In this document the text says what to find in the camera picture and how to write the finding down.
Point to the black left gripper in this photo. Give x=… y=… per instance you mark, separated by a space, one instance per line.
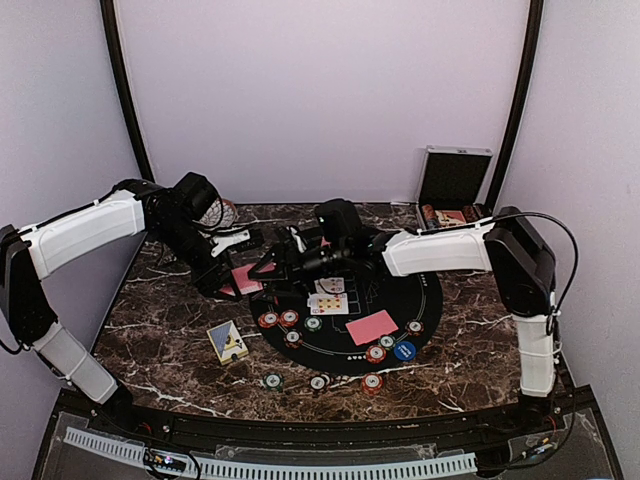
x=213 y=278

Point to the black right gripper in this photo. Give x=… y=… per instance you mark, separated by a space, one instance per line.
x=288 y=255

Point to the red playing card deck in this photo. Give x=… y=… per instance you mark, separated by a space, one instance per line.
x=244 y=284

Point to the face-up hearts card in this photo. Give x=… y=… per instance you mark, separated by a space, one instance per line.
x=328 y=304

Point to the red card mat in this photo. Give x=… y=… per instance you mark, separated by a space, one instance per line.
x=370 y=328

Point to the green poker chip stack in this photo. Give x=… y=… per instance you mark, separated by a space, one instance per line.
x=273 y=382

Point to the brown poker chip stack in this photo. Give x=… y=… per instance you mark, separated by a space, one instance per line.
x=319 y=383

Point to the red poker chip stack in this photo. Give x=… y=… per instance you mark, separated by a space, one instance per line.
x=372 y=383

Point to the blue small blind button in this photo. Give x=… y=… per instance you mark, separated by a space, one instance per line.
x=405 y=351

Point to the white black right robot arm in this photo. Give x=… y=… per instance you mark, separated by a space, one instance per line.
x=507 y=245

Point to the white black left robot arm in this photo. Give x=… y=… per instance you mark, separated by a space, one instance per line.
x=31 y=255

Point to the floral patterned ceramic bowl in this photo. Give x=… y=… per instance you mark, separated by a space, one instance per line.
x=220 y=215

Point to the round black poker mat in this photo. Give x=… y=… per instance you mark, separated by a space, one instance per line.
x=417 y=297

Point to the aluminium poker chip case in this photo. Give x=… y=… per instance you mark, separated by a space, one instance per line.
x=451 y=180

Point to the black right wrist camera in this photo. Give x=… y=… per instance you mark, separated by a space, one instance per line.
x=337 y=218

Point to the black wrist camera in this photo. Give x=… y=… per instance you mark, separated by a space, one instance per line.
x=337 y=218
x=197 y=194

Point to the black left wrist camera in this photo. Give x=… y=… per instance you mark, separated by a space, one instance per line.
x=197 y=194

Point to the black front table rail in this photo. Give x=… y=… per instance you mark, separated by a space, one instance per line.
x=484 y=429

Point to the white slotted cable duct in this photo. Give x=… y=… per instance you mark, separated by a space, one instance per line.
x=183 y=466

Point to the left black frame post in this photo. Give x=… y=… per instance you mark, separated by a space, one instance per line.
x=123 y=88

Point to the black frame post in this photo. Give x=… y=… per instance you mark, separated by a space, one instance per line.
x=123 y=88
x=521 y=89

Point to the right black frame post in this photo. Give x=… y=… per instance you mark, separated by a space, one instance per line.
x=521 y=89

